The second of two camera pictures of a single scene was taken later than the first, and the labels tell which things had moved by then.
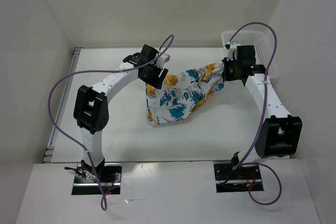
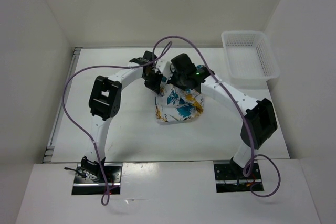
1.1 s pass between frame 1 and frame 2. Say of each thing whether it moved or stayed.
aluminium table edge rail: stayed
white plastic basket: stayed
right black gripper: moved
